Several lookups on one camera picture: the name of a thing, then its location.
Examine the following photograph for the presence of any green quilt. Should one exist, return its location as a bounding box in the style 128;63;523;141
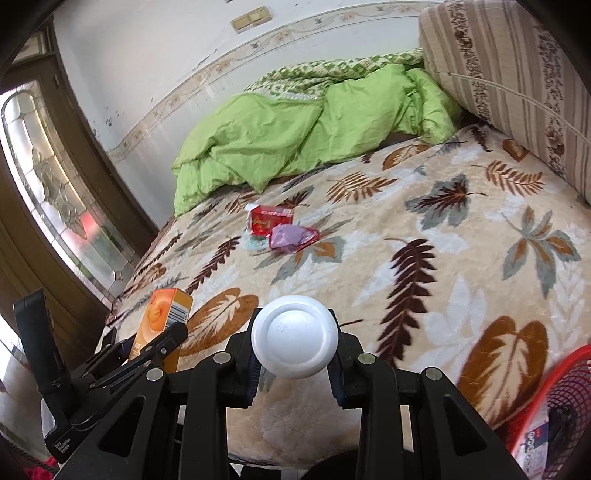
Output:
172;48;463;217

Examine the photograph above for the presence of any red plastic mesh basket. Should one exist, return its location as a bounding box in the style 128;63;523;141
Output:
496;344;591;480

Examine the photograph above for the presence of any wooden door with glass pane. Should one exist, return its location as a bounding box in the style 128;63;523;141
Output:
0;25;163;333

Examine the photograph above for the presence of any blue white cardboard box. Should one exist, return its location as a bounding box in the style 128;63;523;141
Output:
516;410;557;472

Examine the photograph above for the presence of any white round lid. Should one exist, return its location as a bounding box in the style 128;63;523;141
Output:
250;295;341;378

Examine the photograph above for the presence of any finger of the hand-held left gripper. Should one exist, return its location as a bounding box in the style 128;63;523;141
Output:
95;323;189;388
99;338;135;365

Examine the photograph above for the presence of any striped floral cushion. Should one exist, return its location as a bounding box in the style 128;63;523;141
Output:
418;0;591;206

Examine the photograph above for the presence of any red knitted cloth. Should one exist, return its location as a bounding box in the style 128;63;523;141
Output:
21;456;58;480

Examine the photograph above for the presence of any purple plastic wrapper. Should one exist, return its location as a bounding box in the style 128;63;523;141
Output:
269;224;321;254

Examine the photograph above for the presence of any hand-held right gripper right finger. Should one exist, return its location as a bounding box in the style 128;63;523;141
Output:
326;322;527;480

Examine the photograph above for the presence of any orange cardboard box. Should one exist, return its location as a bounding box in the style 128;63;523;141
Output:
128;288;194;374

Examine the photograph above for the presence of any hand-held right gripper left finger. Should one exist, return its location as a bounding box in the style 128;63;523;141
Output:
58;329;262;480

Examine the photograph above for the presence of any leaf-print blanket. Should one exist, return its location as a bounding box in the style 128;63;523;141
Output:
105;124;591;467

